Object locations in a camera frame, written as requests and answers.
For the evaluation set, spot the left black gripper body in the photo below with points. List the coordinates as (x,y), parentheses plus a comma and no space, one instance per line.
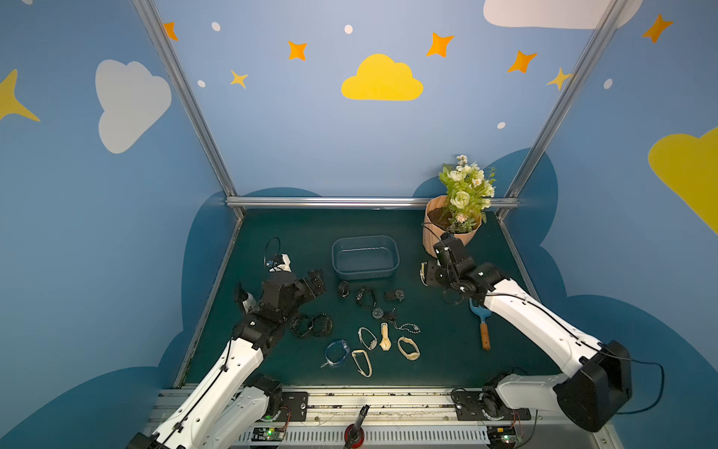
(306,286)

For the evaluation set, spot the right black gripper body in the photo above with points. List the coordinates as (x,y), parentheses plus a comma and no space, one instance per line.
(444,256)

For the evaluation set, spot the small black watch white face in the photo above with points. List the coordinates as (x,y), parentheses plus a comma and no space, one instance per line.
(343,289)

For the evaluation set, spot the silver chain bracelet watch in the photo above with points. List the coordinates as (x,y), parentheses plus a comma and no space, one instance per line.
(407,327)

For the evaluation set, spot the black dial leather strap watch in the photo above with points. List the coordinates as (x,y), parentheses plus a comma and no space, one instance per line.
(384,315)

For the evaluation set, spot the cream strap round watch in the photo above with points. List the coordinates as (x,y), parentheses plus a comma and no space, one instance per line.
(408,348)

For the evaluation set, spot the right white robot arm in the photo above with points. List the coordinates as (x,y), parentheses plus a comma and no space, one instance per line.
(594,381)

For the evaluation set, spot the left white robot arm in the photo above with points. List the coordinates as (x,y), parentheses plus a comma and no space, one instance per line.
(222,407)

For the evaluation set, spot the blue plastic storage box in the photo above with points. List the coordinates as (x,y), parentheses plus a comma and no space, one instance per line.
(365,257)

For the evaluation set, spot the silver cylindrical flashlight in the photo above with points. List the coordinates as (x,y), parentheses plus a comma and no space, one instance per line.
(244,299)

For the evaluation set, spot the ribbed terracotta flower pot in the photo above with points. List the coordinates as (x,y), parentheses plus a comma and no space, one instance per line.
(435,225)

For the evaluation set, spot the artificial white flower plant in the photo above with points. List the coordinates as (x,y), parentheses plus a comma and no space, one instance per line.
(469,192)

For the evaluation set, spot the left green circuit board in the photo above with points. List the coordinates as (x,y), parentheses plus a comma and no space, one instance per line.
(268,435)

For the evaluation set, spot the green circuit board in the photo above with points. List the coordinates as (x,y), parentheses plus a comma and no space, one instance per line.
(502,438)
(268,435)

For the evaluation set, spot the red emergency stop button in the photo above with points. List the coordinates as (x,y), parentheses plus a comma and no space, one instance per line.
(354,435)

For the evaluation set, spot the right green circuit board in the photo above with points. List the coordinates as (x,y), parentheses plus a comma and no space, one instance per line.
(502,438)

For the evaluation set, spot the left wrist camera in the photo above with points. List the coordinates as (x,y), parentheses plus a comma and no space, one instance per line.
(279,262)

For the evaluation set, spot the blue garden fork wooden handle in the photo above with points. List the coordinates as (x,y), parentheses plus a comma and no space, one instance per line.
(483,314)

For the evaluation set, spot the black digital strap watch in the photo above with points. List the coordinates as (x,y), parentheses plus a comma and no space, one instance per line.
(366,298)

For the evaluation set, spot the cream strap square watch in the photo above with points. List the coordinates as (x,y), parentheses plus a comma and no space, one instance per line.
(362,363)

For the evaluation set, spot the cream strap small watch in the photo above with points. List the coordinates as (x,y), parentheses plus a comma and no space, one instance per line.
(385,342)

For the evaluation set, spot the aluminium back frame bar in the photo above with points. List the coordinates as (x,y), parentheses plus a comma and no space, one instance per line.
(317,202)

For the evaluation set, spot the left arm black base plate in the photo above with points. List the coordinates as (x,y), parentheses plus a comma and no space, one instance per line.
(293,406)

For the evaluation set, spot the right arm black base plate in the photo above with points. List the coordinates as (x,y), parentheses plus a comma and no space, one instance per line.
(477,405)

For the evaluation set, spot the aluminium right frame post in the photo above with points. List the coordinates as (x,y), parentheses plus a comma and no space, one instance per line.
(608,24)

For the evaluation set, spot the aluminium frame post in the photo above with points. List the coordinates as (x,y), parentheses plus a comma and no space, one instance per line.
(608,24)
(151,19)

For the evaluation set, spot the aluminium rail front frame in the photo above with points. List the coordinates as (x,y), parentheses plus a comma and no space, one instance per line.
(416,417)

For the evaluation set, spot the aluminium left frame post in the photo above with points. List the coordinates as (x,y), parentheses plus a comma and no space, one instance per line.
(151,19)

